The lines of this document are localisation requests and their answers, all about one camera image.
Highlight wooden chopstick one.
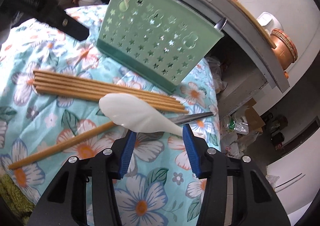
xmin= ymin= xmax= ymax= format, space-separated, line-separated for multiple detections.
xmin=33 ymin=70 xmax=179 ymax=102

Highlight wooden chopstick four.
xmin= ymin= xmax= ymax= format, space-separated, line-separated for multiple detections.
xmin=36 ymin=85 xmax=188 ymax=114

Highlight thick wooden stick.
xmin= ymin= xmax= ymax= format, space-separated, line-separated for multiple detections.
xmin=8 ymin=122 xmax=116 ymax=170

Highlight white plastic rice paddle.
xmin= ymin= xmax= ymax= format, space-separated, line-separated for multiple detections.
xmin=99 ymin=93 xmax=182 ymax=136

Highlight steel spoon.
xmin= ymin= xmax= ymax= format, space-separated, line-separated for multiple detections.
xmin=214 ymin=17 xmax=227 ymax=31

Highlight wooden chopstick two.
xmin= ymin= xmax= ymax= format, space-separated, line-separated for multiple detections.
xmin=33 ymin=72 xmax=185 ymax=112

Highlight wooden chopstick three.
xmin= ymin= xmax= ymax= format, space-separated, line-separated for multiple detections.
xmin=33 ymin=81 xmax=187 ymax=114

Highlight stacked white bowls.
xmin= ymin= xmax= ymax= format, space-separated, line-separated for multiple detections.
xmin=78 ymin=0 xmax=102 ymax=6

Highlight floral blue tablecloth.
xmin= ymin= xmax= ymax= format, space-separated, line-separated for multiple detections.
xmin=1 ymin=5 xmax=206 ymax=225

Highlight mint green utensil holder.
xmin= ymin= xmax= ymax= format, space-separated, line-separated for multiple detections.
xmin=97 ymin=0 xmax=223 ymax=93

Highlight copper pot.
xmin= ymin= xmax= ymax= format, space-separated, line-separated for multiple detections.
xmin=270 ymin=28 xmax=298 ymax=70

